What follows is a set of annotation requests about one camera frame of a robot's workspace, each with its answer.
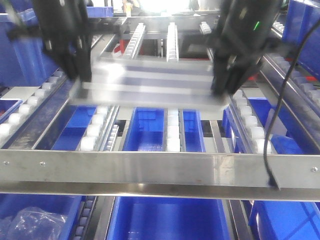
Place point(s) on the clear plastic bag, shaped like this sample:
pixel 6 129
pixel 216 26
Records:
pixel 32 223

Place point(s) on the blue bin lower left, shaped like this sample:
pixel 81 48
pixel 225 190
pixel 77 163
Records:
pixel 10 204

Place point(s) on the blue bin upper right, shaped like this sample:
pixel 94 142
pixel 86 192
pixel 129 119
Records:
pixel 302 15

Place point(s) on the steel front shelf beam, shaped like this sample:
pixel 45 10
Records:
pixel 169 174

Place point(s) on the steel divider rail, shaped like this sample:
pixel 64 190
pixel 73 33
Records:
pixel 41 129
pixel 306 132

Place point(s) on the blue bin small far left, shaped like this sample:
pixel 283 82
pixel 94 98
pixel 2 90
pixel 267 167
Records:
pixel 7 107

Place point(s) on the right white roller track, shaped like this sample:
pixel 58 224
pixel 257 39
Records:
pixel 300 80

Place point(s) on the blue bin lower centre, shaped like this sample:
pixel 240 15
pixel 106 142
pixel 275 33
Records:
pixel 162 218

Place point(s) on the left steel divider rail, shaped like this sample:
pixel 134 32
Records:
pixel 41 129

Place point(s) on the blue bin upper left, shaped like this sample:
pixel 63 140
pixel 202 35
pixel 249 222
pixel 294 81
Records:
pixel 22 61

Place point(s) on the centre-left white roller track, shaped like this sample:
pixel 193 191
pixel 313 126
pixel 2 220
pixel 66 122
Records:
pixel 101 133

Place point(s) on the blue bin middle centre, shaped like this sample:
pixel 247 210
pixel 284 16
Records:
pixel 145 134

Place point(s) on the blue bin lower right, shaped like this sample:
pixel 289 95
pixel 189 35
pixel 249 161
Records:
pixel 285 220

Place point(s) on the left white roller track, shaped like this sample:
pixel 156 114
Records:
pixel 17 118

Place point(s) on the right steel divider rail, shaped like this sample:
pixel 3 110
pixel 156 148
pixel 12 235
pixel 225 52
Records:
pixel 306 132

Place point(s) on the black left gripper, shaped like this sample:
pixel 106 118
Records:
pixel 64 25

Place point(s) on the small silver ribbed tray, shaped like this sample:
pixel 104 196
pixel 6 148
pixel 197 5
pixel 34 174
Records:
pixel 151 83

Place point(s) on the centre-right white roller track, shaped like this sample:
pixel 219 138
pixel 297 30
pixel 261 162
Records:
pixel 243 129

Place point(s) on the centre white roller track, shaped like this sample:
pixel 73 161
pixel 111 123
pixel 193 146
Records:
pixel 175 138

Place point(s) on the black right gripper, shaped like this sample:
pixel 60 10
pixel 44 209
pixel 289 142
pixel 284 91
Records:
pixel 241 38

